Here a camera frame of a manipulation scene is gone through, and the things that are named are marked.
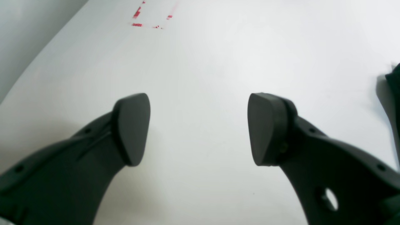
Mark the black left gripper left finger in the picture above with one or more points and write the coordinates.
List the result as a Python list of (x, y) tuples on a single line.
[(64, 183)]

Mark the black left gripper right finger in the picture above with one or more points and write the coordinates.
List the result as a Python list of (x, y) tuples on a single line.
[(336, 183)]

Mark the black T-shirt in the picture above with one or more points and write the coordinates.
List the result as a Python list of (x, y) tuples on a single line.
[(393, 80)]

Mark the red tape rectangle marking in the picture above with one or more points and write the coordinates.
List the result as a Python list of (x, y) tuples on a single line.
[(153, 13)]

